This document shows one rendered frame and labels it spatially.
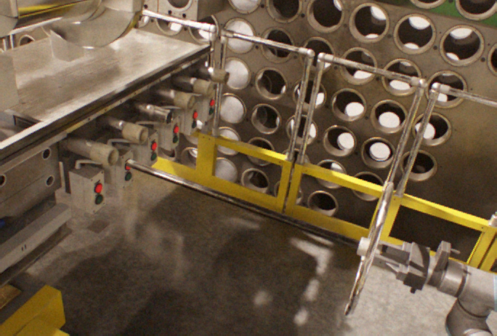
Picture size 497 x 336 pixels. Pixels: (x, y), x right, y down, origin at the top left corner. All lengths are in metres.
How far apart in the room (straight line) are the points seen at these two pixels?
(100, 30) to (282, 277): 1.55
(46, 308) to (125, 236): 1.11
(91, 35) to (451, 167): 2.55
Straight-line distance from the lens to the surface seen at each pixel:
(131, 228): 2.56
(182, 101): 1.89
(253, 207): 1.32
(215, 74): 2.18
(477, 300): 1.31
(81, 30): 1.32
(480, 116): 3.13
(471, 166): 3.27
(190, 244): 2.46
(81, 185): 1.64
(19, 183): 1.55
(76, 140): 1.58
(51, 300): 1.48
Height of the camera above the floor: 1.67
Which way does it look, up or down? 31 degrees down
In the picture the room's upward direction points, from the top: 9 degrees clockwise
